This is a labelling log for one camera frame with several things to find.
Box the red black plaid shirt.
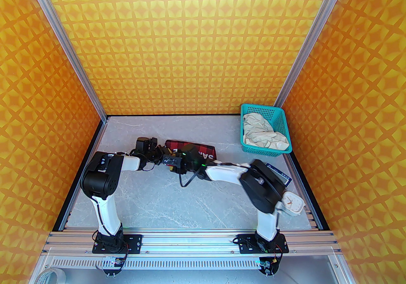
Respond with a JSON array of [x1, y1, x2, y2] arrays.
[[165, 139, 218, 165]]

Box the beige shorts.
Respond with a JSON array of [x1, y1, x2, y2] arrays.
[[243, 112, 291, 150]]

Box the teal plastic laundry basket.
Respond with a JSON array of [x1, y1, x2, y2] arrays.
[[240, 103, 291, 157]]

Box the white square alarm clock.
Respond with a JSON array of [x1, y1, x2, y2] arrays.
[[281, 191, 305, 217]]

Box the clear tape roll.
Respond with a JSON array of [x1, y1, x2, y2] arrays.
[[35, 268, 66, 284]]

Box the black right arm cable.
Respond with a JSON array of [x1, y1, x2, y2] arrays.
[[179, 168, 206, 188]]

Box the aluminium front mounting rail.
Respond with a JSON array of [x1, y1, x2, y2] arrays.
[[43, 228, 341, 256]]

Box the aluminium left table side rail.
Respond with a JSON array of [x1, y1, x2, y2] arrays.
[[51, 116, 109, 232]]

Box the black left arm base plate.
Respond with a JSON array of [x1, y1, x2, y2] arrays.
[[92, 234, 142, 254]]

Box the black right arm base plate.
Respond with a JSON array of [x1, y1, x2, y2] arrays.
[[237, 234, 290, 254]]

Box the perforated white cable tray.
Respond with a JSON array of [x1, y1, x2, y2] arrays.
[[32, 246, 352, 284]]

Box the aluminium left frame post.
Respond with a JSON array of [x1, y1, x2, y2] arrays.
[[16, 0, 108, 123]]

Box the aluminium frame post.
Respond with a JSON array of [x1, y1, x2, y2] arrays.
[[16, 0, 108, 123], [273, 0, 359, 109]]

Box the aluminium right frame post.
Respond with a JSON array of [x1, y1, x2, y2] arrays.
[[273, 0, 359, 109]]

